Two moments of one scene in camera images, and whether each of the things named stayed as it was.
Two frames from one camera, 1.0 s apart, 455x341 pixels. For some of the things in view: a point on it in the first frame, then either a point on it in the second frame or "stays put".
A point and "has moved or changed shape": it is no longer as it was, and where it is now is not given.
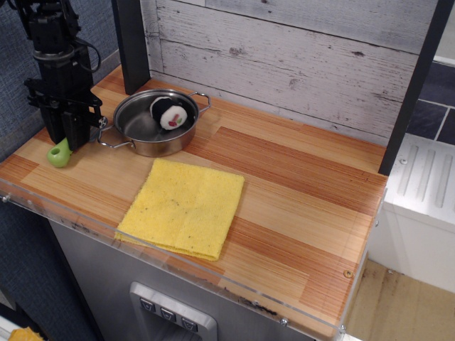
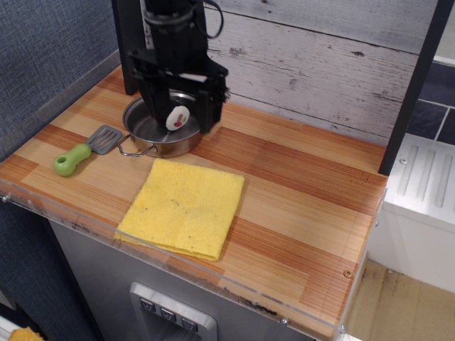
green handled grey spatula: (59, 155) → (104, 141)
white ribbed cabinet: (415, 236) stays put
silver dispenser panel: (158, 317) stays put
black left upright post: (130, 35) stays put
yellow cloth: (183, 207) stays put
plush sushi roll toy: (171, 114) stays put
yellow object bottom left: (25, 334) stays put
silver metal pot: (135, 123) has moved or changed shape
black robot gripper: (63, 89) → (178, 46)
